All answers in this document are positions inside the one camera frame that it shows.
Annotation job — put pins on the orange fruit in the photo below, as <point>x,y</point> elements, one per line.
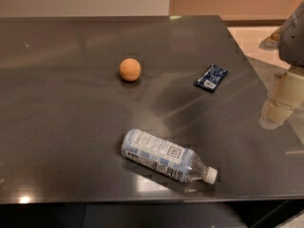
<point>130,70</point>

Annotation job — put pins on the dark blue snack packet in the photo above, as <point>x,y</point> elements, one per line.
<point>211,78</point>

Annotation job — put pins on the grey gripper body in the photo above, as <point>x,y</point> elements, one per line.
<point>293,45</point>

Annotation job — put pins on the clear bottle with blue label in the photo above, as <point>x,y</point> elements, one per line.
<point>177,162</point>

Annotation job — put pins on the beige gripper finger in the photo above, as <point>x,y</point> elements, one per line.
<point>286,95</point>

